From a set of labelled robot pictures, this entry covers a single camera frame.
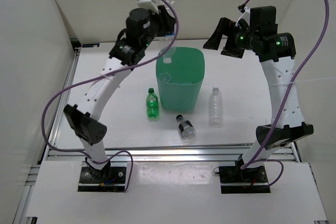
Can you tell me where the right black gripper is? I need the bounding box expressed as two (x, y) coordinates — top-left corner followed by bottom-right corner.
(203, 18), (259, 59)

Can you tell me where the green plastic soda bottle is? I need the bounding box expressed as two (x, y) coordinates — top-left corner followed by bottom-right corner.
(145, 88), (160, 120)

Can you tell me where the clear bottle white cap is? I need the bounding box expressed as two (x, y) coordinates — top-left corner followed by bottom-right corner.
(209, 86), (223, 127)

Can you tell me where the clear bottle blue label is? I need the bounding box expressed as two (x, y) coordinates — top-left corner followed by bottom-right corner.
(159, 35), (176, 64)
(158, 72), (171, 83)

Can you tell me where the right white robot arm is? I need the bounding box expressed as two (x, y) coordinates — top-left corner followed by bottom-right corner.
(203, 6), (314, 182)

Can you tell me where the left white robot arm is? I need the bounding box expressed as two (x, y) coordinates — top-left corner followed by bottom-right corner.
(64, 0), (176, 183)

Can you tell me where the green plastic bin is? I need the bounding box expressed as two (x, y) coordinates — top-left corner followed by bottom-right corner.
(155, 47), (205, 112)

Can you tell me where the left blue corner label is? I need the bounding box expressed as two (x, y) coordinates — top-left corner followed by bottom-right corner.
(81, 43), (100, 48)

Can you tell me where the small bottle black cap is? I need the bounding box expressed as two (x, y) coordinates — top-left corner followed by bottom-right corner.
(176, 114), (196, 139)

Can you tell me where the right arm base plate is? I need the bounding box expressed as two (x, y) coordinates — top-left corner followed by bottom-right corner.
(213, 166), (270, 194)

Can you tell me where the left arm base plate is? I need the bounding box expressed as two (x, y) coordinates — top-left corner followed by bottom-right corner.
(77, 163), (127, 193)

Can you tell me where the aluminium table frame rail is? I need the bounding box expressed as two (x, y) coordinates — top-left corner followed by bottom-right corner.
(15, 50), (300, 223)

